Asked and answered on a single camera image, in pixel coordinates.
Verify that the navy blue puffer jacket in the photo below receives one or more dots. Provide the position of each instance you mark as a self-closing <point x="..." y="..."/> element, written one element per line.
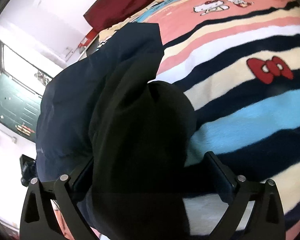
<point x="110" y="109"/>

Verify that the green metal door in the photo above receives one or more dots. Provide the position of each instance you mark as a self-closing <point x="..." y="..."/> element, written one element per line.
<point x="19" y="108"/>

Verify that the pink Hello Kitty blanket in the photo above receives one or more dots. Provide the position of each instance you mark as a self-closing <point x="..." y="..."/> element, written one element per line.
<point x="238" y="63"/>

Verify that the red and white box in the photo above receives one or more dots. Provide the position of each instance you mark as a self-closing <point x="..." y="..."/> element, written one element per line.
<point x="88" y="38"/>

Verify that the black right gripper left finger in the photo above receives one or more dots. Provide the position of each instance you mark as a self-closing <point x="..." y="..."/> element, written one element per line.
<point x="38" y="220"/>

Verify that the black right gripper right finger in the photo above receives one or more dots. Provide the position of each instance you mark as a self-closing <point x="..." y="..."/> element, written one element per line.
<point x="266" y="220"/>

